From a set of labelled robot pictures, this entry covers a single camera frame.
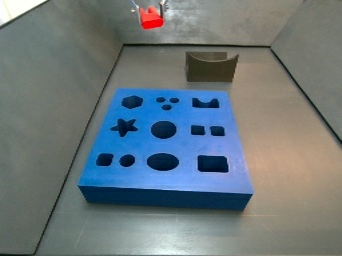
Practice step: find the red square-circle peg object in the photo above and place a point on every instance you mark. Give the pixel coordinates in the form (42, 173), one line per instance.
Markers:
(150, 18)

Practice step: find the dark grey curved fixture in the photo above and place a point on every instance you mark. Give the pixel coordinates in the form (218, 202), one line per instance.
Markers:
(210, 66)

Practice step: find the blue foam shape board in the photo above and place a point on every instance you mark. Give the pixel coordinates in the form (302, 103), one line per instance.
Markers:
(167, 151)

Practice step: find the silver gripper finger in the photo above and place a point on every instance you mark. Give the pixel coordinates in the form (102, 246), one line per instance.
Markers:
(135, 7)
(163, 6)

